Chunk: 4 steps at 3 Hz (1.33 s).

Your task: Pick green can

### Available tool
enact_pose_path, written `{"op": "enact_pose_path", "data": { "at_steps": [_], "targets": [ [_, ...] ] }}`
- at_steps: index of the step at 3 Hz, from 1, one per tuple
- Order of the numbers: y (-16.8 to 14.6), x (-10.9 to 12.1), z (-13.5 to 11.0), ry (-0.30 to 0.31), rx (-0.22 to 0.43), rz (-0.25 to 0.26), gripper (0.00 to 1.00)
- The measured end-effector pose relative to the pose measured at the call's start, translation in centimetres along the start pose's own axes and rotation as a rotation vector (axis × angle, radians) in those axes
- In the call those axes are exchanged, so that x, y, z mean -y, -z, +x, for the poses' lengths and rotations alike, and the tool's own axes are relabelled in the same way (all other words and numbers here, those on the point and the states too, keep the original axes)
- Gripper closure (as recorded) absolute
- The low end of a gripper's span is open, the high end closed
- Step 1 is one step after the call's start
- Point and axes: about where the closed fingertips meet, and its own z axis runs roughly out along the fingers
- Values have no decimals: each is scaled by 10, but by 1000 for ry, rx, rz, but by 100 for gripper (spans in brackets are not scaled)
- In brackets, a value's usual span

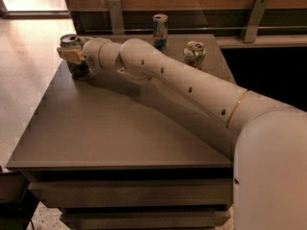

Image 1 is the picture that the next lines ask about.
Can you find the dark object bottom left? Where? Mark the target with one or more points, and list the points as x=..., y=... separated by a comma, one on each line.
x=17, y=203

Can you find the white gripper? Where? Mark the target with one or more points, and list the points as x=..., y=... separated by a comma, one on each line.
x=91, y=53

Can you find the grey drawer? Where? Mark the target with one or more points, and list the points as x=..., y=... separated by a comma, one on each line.
x=164, y=220
x=133, y=193

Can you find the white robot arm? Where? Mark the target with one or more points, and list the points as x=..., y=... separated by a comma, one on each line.
x=270, y=155

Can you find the metal wall bracket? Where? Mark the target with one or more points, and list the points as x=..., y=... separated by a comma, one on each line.
x=116, y=16
x=250, y=31

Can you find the white 7up can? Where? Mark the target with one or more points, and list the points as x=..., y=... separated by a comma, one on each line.
x=194, y=54

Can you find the blue silver energy drink can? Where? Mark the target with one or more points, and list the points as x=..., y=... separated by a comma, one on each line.
x=160, y=31

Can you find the grey drawer cabinet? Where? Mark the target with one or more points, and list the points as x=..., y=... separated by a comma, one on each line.
x=108, y=129

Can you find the lower grey drawer front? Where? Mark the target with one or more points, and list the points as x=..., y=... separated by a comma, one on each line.
x=164, y=220

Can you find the green soda can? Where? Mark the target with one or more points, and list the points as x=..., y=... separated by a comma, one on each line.
x=70, y=49

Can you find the right metal wall bracket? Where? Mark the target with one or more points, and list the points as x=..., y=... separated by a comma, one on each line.
x=250, y=31

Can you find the left metal wall bracket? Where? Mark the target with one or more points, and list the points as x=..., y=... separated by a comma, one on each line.
x=116, y=16

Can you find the horizontal metal rail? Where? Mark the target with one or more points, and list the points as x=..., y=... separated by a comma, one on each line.
x=270, y=29

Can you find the upper grey drawer front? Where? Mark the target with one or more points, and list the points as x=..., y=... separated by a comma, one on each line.
x=133, y=193

